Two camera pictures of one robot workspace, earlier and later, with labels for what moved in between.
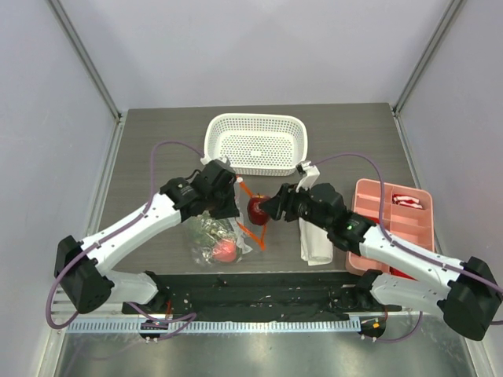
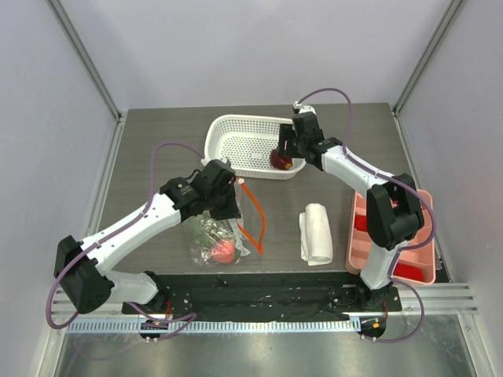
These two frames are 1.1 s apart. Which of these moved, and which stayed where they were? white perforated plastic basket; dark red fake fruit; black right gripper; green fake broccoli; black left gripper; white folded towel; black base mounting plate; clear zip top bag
Moved: dark red fake fruit; black right gripper; clear zip top bag
Stayed: black left gripper; white folded towel; black base mounting plate; white perforated plastic basket; green fake broccoli
